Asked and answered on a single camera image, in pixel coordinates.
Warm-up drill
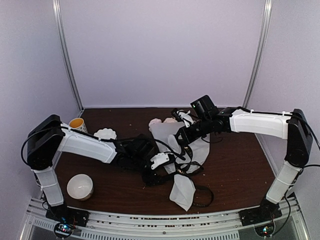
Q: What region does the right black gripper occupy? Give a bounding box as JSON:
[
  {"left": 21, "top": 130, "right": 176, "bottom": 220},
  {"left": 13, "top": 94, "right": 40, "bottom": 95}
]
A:
[{"left": 173, "top": 116, "right": 213, "bottom": 146}]

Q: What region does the pink rose stem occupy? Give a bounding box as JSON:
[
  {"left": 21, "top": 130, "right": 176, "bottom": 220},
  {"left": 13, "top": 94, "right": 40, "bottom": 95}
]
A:
[{"left": 163, "top": 117, "right": 178, "bottom": 123}]

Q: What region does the translucent white wrapping paper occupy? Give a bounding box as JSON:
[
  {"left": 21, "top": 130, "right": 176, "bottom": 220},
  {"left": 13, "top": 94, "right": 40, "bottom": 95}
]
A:
[{"left": 150, "top": 122, "right": 214, "bottom": 211}]

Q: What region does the pink flower stem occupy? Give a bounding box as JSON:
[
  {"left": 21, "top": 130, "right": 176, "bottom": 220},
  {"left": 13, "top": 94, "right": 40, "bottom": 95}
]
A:
[{"left": 148, "top": 118, "right": 162, "bottom": 131}]

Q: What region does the black ribbon strap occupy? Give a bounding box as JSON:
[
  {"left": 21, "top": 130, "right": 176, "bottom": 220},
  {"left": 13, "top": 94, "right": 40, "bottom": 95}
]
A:
[{"left": 172, "top": 146, "right": 215, "bottom": 209}]

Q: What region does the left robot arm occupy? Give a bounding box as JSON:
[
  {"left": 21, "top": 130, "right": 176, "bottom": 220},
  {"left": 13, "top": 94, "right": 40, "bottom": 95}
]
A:
[{"left": 20, "top": 114, "right": 170, "bottom": 222}]

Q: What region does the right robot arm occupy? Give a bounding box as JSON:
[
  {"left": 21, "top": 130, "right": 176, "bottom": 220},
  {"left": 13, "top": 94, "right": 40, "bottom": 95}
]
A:
[{"left": 171, "top": 95, "right": 319, "bottom": 221}]

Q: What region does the white scalloped bowl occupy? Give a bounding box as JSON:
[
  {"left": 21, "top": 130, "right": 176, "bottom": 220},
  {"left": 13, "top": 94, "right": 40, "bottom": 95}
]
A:
[{"left": 93, "top": 128, "right": 117, "bottom": 140}]

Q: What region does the plain white bowl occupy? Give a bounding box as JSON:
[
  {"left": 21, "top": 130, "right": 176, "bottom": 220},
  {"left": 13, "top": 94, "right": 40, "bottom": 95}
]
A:
[{"left": 66, "top": 173, "right": 94, "bottom": 201}]

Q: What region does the yellow patterned cup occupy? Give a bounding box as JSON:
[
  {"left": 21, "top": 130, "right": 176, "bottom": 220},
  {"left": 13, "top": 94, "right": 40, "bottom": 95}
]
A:
[{"left": 68, "top": 117, "right": 88, "bottom": 133}]

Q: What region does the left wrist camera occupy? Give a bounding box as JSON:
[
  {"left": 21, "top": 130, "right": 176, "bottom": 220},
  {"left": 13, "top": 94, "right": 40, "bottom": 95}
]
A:
[{"left": 150, "top": 152, "right": 176, "bottom": 170}]

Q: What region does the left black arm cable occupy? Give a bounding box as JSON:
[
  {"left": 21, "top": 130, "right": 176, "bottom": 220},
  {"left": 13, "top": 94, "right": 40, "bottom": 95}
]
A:
[{"left": 21, "top": 126, "right": 187, "bottom": 171}]

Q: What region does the aluminium front rail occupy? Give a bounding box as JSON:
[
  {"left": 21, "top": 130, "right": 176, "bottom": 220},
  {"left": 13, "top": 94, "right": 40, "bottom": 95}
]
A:
[{"left": 24, "top": 197, "right": 303, "bottom": 240}]

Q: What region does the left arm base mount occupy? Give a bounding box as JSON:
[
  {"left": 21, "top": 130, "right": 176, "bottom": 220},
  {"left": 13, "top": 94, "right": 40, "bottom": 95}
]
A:
[{"left": 45, "top": 207, "right": 90, "bottom": 227}]

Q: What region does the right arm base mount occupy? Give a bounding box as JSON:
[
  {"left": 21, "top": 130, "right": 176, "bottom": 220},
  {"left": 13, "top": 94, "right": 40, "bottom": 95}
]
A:
[{"left": 239, "top": 206, "right": 283, "bottom": 226}]

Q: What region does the right aluminium frame post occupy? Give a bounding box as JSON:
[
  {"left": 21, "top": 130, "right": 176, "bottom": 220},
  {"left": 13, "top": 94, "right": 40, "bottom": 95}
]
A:
[{"left": 241, "top": 0, "right": 273, "bottom": 111}]

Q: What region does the aluminium frame post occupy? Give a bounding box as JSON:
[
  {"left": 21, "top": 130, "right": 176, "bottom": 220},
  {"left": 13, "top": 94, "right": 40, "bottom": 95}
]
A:
[
  {"left": 52, "top": 0, "right": 84, "bottom": 113},
  {"left": 241, "top": 0, "right": 273, "bottom": 111}
]

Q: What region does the left aluminium frame post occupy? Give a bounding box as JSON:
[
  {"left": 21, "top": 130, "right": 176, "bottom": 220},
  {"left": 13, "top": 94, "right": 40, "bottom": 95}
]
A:
[{"left": 52, "top": 0, "right": 84, "bottom": 113}]

